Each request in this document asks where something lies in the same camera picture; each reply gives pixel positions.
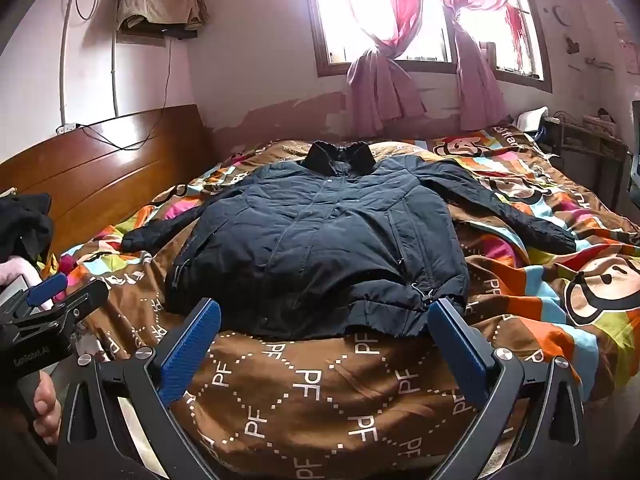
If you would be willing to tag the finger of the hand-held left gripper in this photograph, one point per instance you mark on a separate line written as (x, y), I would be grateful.
(47, 288)
(82, 302)

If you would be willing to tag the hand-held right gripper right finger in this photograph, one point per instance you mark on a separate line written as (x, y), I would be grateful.
(457, 350)

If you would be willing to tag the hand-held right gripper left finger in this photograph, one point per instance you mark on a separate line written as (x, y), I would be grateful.
(192, 345)

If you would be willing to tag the dark navy padded jacket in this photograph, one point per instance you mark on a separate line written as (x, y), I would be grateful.
(320, 230)

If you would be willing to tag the person's left hand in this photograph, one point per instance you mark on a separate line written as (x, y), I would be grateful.
(47, 402)

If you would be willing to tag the pink cloth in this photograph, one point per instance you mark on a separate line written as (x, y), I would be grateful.
(17, 272)

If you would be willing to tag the dark cloth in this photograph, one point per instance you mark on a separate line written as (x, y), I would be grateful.
(25, 225)

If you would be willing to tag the wooden headboard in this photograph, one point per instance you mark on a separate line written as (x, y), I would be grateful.
(100, 170)

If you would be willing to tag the colourful printed blanket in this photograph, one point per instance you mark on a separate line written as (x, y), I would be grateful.
(320, 390)

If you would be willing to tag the white power strip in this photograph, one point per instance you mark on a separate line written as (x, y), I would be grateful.
(68, 128)

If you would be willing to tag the cluttered desk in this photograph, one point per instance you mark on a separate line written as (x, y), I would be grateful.
(585, 155)

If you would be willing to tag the white bag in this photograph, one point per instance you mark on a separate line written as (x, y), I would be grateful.
(532, 120)

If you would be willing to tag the narrow pink curtain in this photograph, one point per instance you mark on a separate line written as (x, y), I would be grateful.
(475, 87)

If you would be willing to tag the wide pink curtain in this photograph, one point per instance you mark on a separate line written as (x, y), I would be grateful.
(380, 92)

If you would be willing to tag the brown cloth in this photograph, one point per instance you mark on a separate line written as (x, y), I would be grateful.
(160, 0)

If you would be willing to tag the window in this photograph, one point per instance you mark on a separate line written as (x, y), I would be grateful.
(431, 25)

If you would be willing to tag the white wall pipe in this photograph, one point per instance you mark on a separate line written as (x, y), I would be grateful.
(114, 70)
(62, 60)

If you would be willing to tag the black wall shelf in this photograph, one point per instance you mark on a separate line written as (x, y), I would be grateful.
(175, 34)

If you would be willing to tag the small wall rack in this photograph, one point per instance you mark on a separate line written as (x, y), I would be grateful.
(599, 63)

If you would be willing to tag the dark wall hook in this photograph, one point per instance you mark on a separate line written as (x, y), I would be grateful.
(572, 44)

